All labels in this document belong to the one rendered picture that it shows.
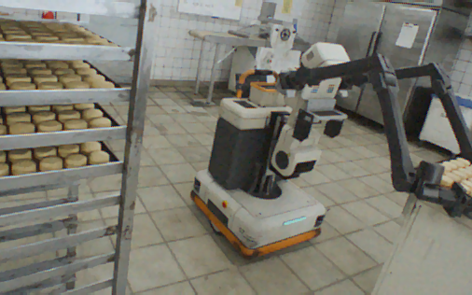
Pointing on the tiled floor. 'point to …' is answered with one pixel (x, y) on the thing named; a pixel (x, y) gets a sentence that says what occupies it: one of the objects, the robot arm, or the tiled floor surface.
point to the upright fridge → (367, 13)
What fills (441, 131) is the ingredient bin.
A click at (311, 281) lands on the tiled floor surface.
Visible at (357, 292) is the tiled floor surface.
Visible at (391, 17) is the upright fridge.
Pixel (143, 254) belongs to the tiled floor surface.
